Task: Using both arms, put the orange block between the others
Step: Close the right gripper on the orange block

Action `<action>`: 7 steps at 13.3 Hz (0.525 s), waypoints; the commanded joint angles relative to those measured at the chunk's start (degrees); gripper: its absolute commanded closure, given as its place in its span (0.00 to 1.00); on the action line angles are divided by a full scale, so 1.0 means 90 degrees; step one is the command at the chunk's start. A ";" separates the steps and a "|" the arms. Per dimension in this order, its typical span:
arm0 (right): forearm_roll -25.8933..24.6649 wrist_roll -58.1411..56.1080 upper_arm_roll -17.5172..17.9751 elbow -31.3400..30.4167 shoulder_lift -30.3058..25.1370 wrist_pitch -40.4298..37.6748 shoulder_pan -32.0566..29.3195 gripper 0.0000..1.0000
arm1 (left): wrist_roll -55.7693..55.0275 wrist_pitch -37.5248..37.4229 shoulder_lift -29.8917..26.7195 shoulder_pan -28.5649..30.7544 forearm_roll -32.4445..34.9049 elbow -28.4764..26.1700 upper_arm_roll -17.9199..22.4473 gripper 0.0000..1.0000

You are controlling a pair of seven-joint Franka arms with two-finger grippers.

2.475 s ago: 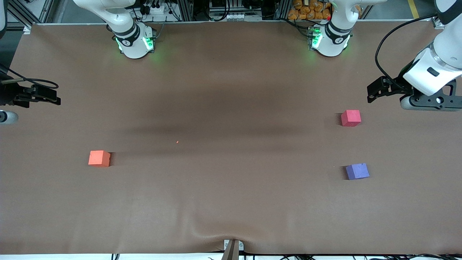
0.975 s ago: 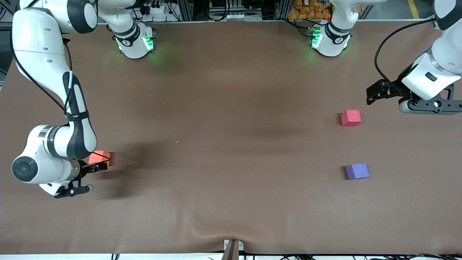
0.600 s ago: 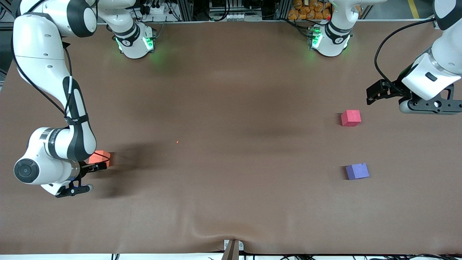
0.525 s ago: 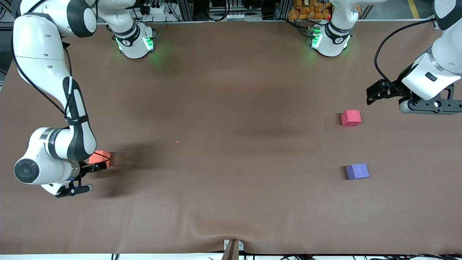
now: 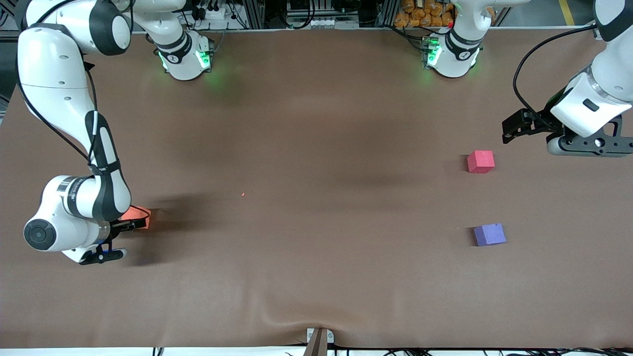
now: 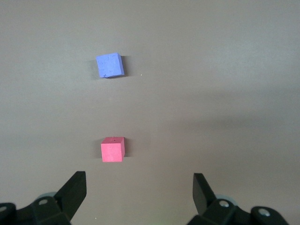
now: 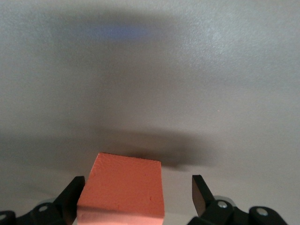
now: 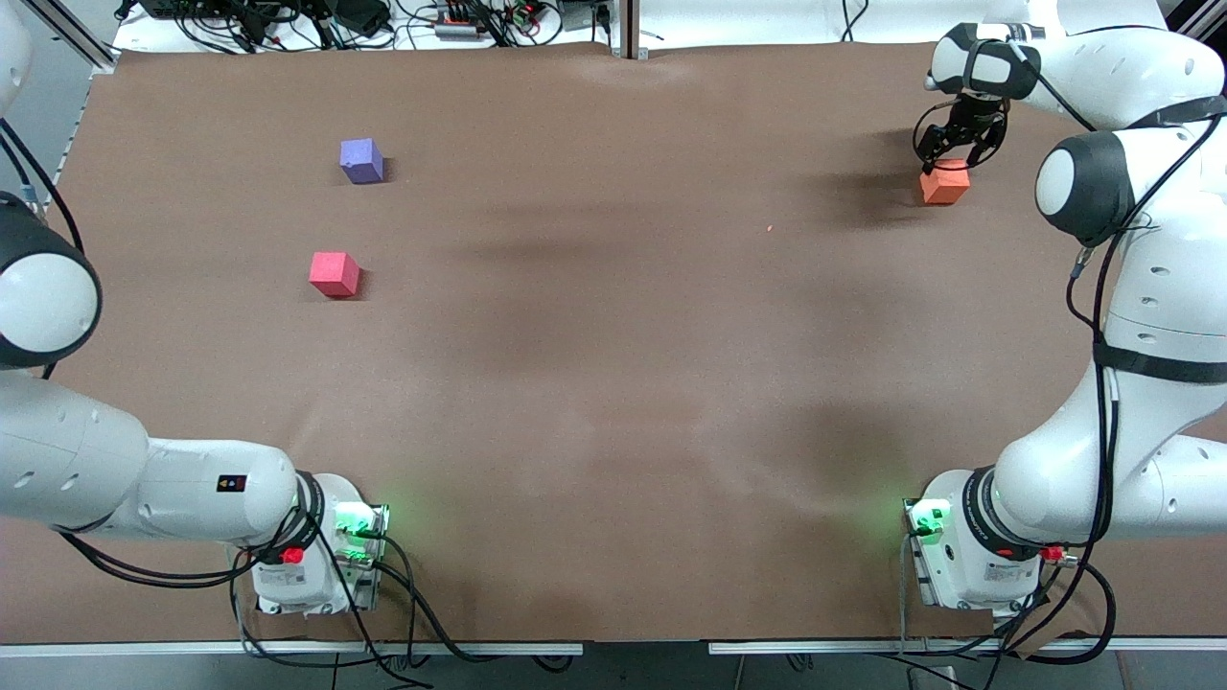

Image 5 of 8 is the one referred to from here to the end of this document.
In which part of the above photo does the metal table clamp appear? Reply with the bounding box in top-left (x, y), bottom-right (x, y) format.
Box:
top-left (303, 327), bottom-right (335, 356)

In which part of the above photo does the white terminal block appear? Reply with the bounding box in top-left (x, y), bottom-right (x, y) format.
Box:
top-left (295, 17), bottom-right (348, 29)

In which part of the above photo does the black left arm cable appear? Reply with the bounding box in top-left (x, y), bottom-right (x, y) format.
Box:
top-left (512, 24), bottom-right (600, 127)

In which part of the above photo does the bag of orange items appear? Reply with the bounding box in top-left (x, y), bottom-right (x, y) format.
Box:
top-left (394, 0), bottom-right (455, 29)

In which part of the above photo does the red foam block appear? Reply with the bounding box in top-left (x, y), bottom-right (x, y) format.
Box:
top-left (467, 150), bottom-right (496, 174)

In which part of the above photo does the orange foam block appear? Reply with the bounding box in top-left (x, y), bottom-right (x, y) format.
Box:
top-left (120, 206), bottom-right (152, 230)

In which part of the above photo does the purple foam block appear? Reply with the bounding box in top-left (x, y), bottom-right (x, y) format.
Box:
top-left (473, 223), bottom-right (507, 247)

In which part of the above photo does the brown table cloth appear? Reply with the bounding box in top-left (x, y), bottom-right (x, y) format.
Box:
top-left (0, 28), bottom-right (633, 350)

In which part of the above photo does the white power strip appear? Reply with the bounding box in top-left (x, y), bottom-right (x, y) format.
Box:
top-left (195, 4), bottom-right (239, 21)

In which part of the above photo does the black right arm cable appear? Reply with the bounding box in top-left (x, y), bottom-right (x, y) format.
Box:
top-left (18, 0), bottom-right (151, 222)

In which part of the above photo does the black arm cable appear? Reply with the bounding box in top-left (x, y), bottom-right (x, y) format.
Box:
top-left (18, 0), bottom-right (151, 222)
top-left (512, 24), bottom-right (600, 127)

